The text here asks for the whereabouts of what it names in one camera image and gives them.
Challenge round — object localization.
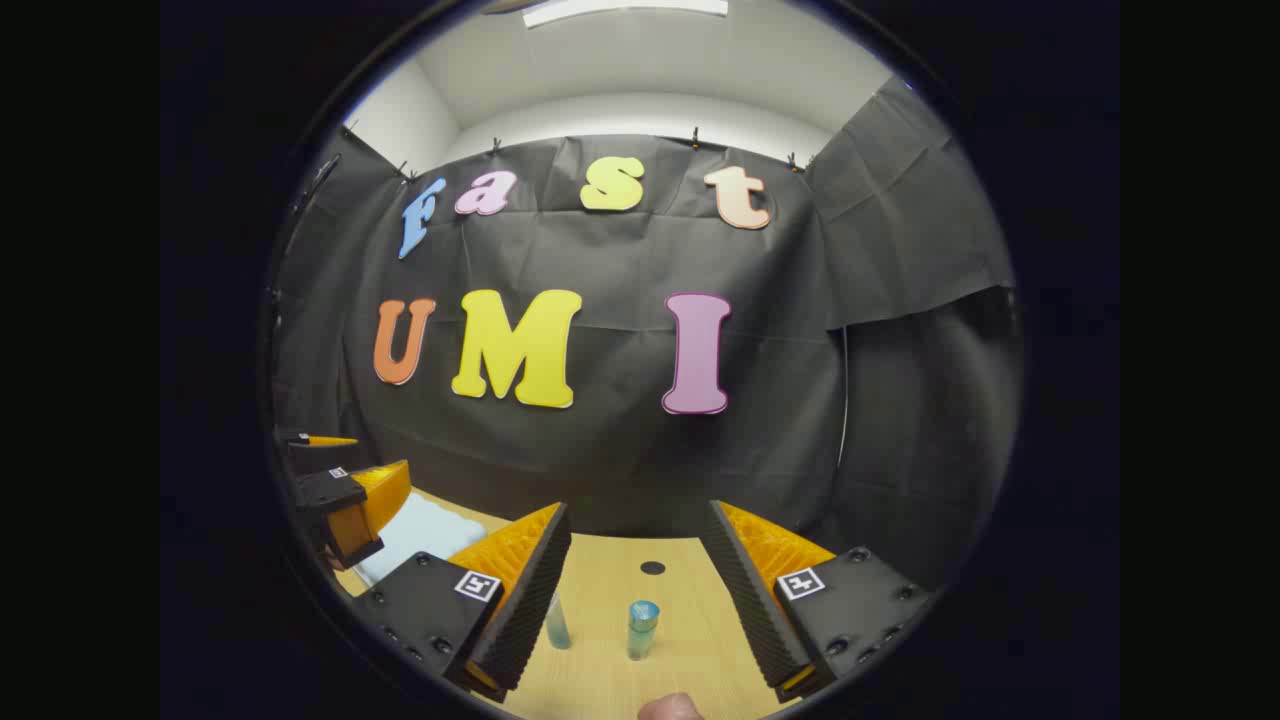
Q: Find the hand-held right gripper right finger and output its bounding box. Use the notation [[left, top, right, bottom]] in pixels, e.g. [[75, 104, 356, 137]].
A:
[[706, 498, 938, 705]]

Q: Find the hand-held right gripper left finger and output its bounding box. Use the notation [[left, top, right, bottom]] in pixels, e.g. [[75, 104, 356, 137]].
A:
[[350, 500, 574, 704]]

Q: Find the light blue suitcase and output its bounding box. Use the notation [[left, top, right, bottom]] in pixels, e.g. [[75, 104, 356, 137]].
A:
[[352, 490, 489, 589]]

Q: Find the clear bottle with blue cap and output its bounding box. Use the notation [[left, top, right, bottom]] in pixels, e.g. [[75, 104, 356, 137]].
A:
[[627, 600, 661, 661]]

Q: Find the pinkish round-topped bottle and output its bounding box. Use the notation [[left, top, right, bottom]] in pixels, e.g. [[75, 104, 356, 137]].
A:
[[638, 692, 706, 720]]

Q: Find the black backdrop cloth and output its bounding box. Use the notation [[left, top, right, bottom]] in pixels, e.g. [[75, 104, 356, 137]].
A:
[[268, 75, 1026, 591]]

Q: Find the ceiling light panel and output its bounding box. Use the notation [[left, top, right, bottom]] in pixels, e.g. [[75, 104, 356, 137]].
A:
[[522, 0, 729, 28]]

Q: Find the thin white cable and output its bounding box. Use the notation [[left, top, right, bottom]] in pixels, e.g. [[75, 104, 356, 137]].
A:
[[836, 325, 852, 471]]

